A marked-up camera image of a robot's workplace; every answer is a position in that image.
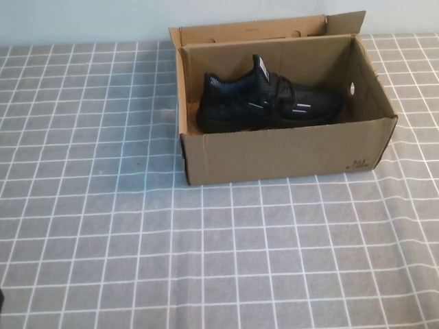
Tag black knit sneaker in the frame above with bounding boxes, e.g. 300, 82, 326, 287
195, 53, 345, 134

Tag brown cardboard shoe box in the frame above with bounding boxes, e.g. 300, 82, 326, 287
167, 10, 399, 186

